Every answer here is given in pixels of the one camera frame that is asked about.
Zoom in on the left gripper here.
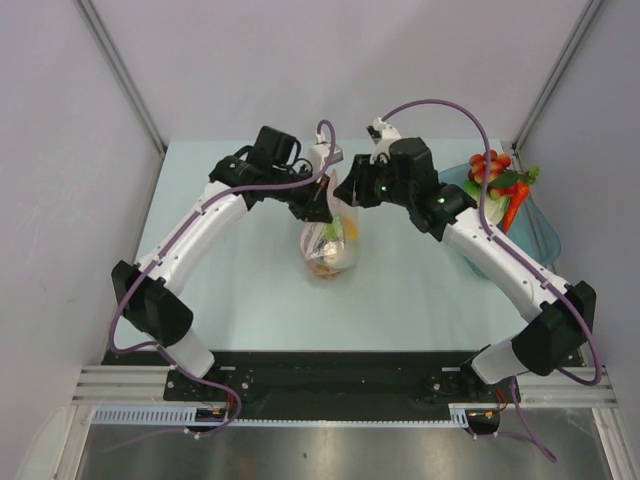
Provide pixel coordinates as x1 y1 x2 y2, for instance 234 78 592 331
269 164 332 223

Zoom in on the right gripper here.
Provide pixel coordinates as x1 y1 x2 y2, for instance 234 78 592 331
334 152 415 208

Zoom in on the green round fruit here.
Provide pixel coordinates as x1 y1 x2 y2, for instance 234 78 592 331
323 219 345 242

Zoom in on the yellow toy mango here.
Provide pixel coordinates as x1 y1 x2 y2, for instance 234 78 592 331
344 219 359 242

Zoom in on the clear zip top bag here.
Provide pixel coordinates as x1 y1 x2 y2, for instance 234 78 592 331
299 170 360 280

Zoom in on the orange toy pineapple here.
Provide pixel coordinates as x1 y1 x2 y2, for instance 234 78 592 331
305 260 351 280

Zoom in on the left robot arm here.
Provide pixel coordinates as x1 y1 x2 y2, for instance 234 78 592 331
111 120 342 400

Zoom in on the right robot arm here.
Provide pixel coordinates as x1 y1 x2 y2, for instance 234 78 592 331
334 138 596 401

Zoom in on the teal plastic food tray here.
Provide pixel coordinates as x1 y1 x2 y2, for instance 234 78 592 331
439 165 561 267

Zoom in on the white green cabbage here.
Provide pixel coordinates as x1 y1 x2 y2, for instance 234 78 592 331
463 180 509 225

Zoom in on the red strawberry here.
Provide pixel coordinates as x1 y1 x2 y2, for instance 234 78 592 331
489 167 540 233

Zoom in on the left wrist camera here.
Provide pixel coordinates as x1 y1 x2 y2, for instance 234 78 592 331
307 133 343 174

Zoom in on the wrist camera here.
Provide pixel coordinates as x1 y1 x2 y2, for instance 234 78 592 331
307 133 343 174
367 118 402 164

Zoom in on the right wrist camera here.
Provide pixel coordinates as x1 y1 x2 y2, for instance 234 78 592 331
367 118 402 164

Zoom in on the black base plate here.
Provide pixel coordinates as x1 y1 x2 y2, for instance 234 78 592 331
99 344 586 421

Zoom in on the white cable duct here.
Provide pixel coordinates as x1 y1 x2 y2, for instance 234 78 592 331
92 403 474 427

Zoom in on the aluminium frame rail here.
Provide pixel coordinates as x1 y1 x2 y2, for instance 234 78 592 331
72 366 169 405

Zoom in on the left corner aluminium post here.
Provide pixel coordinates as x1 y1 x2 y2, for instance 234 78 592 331
73 0 167 154

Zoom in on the corner aluminium post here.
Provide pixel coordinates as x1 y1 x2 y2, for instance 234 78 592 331
73 0 167 154
511 0 607 155

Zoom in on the right corner aluminium post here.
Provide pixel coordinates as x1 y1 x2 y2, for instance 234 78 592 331
511 0 607 155

